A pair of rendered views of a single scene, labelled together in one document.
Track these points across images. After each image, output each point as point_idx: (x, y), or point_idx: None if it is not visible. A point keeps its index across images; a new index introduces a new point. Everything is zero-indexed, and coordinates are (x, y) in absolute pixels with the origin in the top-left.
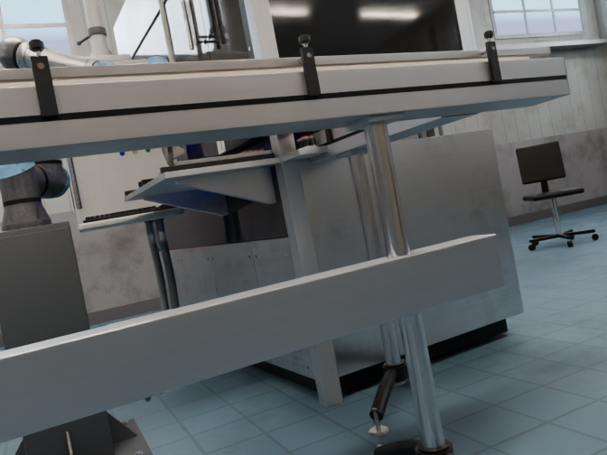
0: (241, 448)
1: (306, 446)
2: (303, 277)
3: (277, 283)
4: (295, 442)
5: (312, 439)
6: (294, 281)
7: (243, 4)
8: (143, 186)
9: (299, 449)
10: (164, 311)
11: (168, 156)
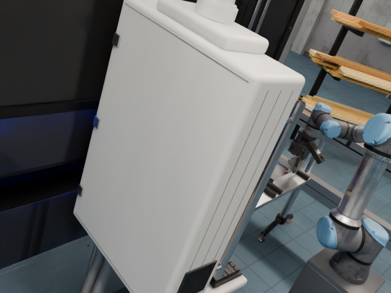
0: (245, 285)
1: (241, 260)
2: (331, 190)
3: (338, 195)
4: (238, 264)
5: (235, 258)
6: (336, 192)
7: (285, 42)
8: (280, 195)
9: (244, 263)
10: (369, 214)
11: (300, 167)
